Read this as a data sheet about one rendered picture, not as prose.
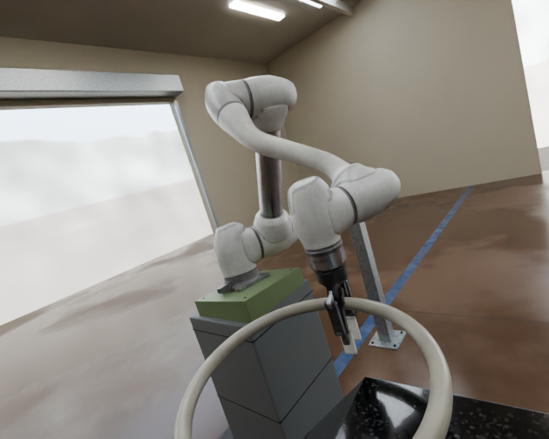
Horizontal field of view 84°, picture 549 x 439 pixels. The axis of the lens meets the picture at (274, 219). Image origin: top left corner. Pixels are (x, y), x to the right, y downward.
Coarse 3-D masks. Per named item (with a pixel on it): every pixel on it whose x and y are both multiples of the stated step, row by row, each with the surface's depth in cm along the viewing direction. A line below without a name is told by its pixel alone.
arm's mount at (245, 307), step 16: (272, 272) 141; (288, 272) 131; (256, 288) 121; (272, 288) 120; (288, 288) 127; (208, 304) 126; (224, 304) 118; (240, 304) 112; (256, 304) 113; (272, 304) 119; (240, 320) 115
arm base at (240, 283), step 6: (252, 270) 131; (258, 270) 136; (240, 276) 128; (246, 276) 129; (252, 276) 130; (258, 276) 132; (264, 276) 134; (228, 282) 129; (234, 282) 129; (240, 282) 128; (246, 282) 128; (252, 282) 129; (222, 288) 127; (228, 288) 129; (234, 288) 127; (240, 288) 124; (246, 288) 126
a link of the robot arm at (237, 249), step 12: (228, 228) 129; (240, 228) 131; (216, 240) 130; (228, 240) 127; (240, 240) 129; (252, 240) 131; (216, 252) 131; (228, 252) 127; (240, 252) 128; (252, 252) 131; (228, 264) 128; (240, 264) 128; (252, 264) 132; (228, 276) 130
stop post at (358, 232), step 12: (360, 228) 192; (360, 240) 194; (360, 252) 197; (372, 252) 200; (360, 264) 200; (372, 264) 198; (372, 276) 197; (372, 288) 200; (372, 300) 202; (384, 300) 204; (384, 324) 202; (384, 336) 205; (396, 336) 207; (396, 348) 195
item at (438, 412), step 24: (288, 312) 78; (384, 312) 65; (240, 336) 74; (216, 360) 69; (432, 360) 49; (192, 384) 62; (432, 384) 45; (192, 408) 57; (432, 408) 42; (432, 432) 39
